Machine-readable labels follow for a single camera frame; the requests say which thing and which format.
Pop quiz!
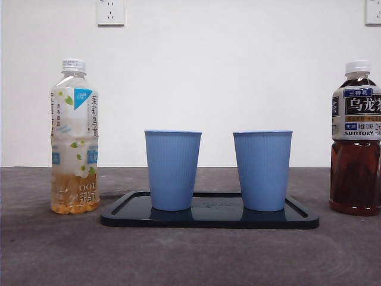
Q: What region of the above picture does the dark blue rectangular tray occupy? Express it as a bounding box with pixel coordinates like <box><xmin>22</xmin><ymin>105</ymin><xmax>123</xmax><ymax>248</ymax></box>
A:
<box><xmin>99</xmin><ymin>191</ymin><xmax>320</xmax><ymax>229</ymax></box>

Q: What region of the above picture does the jasmine tea bottle white label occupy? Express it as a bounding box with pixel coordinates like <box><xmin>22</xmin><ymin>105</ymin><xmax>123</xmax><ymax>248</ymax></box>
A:
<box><xmin>49</xmin><ymin>58</ymin><xmax>100</xmax><ymax>215</ymax></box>

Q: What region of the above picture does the blue ribbed plastic cup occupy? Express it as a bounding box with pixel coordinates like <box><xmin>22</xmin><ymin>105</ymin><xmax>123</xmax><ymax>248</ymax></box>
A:
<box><xmin>232</xmin><ymin>129</ymin><xmax>293</xmax><ymax>212</ymax></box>
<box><xmin>144</xmin><ymin>129</ymin><xmax>203</xmax><ymax>212</ymax></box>

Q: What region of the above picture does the dark oolong tea bottle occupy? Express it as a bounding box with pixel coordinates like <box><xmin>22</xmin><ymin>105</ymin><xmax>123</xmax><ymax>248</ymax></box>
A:
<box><xmin>329</xmin><ymin>60</ymin><xmax>381</xmax><ymax>217</ymax></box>

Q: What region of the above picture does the white wall socket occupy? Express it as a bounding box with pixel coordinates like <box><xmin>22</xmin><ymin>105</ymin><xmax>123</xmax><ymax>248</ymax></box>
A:
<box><xmin>96</xmin><ymin>0</ymin><xmax>125</xmax><ymax>26</ymax></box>
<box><xmin>365</xmin><ymin>0</ymin><xmax>381</xmax><ymax>26</ymax></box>

